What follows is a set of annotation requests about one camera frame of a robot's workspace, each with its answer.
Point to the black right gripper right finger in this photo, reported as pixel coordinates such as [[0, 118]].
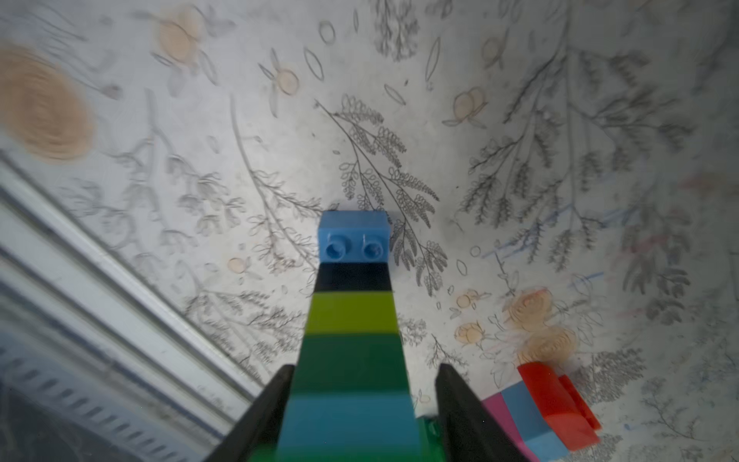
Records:
[[468, 430]]

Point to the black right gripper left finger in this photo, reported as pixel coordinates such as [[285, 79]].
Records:
[[260, 426]]

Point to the small teal lego brick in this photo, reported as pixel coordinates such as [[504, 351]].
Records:
[[345, 422]]

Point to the dark green lego brick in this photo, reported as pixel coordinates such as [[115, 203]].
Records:
[[431, 450], [351, 364]]

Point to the red lego brick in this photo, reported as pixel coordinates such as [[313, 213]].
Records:
[[561, 406]]

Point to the lime green lego brick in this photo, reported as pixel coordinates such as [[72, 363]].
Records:
[[349, 313]]

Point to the small black lego piece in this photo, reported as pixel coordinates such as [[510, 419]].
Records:
[[353, 277]]

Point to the magenta lego brick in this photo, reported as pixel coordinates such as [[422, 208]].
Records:
[[498, 409]]

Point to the small light blue lego brick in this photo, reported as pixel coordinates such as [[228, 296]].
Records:
[[538, 440]]

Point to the long light blue lego brick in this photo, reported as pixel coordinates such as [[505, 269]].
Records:
[[354, 237]]

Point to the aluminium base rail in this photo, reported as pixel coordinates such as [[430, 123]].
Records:
[[62, 291]]

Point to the white slotted cable duct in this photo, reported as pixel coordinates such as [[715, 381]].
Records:
[[77, 394]]

